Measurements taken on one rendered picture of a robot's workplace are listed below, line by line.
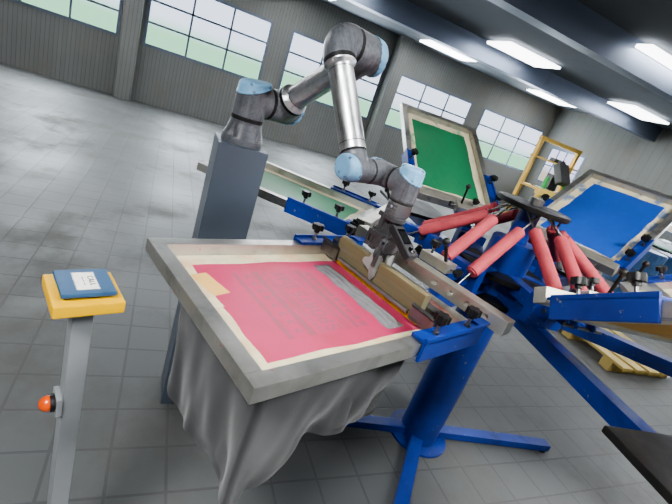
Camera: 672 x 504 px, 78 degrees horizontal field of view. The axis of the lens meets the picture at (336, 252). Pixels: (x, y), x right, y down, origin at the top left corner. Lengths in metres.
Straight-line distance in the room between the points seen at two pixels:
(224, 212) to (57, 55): 8.76
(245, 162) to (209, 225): 0.28
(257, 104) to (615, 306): 1.24
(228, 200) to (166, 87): 8.48
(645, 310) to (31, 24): 10.08
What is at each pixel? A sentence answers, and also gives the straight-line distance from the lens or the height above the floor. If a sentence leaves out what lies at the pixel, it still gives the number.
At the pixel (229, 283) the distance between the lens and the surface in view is 1.11.
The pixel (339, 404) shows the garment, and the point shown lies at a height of 0.76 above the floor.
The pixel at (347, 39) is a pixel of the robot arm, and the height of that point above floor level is 1.62.
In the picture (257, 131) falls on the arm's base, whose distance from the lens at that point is 1.60.
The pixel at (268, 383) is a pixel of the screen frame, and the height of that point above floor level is 0.99.
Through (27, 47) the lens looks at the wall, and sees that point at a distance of 10.32.
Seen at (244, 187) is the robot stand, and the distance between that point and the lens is 1.60.
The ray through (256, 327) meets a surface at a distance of 0.97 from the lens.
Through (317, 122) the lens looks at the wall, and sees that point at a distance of 10.56.
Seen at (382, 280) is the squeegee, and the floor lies 1.02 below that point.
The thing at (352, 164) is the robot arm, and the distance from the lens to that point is 1.14.
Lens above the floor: 1.48
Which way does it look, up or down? 20 degrees down
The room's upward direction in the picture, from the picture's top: 20 degrees clockwise
